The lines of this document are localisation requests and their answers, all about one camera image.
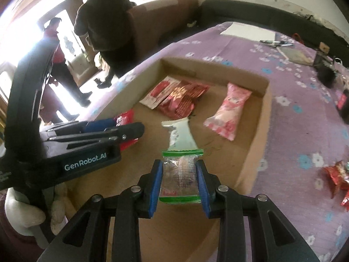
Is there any black jar wooden lid rear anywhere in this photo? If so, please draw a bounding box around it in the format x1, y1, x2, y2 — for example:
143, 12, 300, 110
313, 42, 337, 88

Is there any tall pink My Melody snack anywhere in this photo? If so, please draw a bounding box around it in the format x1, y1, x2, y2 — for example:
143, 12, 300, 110
204, 83, 252, 141

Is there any purple floral tablecloth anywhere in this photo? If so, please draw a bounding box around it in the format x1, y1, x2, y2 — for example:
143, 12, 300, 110
82, 22, 348, 261

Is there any white red snack packet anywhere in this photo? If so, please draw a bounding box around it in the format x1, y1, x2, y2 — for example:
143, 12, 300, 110
140, 76, 180, 109

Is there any person in black jacket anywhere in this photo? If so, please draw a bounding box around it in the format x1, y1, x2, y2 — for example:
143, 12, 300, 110
74, 0, 136, 89

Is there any cardboard tray box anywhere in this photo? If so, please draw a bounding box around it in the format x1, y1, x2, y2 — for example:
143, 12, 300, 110
67, 58, 272, 261

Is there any olive notebook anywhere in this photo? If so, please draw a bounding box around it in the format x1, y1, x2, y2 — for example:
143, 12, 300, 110
277, 46, 313, 66

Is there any black sofa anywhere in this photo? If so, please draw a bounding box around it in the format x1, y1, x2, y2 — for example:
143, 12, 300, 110
198, 0, 349, 67

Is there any red cartoon snack packet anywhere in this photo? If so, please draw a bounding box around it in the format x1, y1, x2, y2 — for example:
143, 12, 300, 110
323, 160, 348, 211

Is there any pale green wafer packet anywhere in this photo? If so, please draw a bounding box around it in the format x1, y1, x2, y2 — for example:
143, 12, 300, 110
161, 117, 198, 151

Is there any black jar wooden lid front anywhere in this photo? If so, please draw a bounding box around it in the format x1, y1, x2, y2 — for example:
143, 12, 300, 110
336, 89, 349, 124

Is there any red round-logo candy packet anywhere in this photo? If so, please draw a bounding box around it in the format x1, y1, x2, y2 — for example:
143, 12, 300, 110
114, 109, 138, 152

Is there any clear green-edged snack packet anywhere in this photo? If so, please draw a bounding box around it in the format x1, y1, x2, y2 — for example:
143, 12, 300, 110
159, 149, 204, 205

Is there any black pen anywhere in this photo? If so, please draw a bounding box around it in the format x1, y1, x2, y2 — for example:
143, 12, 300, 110
260, 40, 293, 48

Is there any black jar wooden lid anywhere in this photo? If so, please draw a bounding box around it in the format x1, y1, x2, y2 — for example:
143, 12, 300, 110
313, 42, 337, 88
336, 89, 349, 124

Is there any person in red top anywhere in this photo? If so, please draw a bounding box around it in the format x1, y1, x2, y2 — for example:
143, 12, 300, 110
43, 17, 92, 108

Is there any white gloved left hand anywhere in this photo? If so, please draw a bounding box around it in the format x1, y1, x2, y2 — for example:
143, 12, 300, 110
5, 183, 76, 236

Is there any dark red foil snack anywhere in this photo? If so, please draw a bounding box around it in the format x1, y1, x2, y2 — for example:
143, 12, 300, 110
157, 80, 210, 120

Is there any brown sofa chair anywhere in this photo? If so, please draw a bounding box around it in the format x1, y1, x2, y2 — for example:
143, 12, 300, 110
128, 0, 199, 63

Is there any white paper sheet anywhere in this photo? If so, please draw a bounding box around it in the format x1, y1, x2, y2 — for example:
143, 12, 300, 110
221, 22, 276, 41

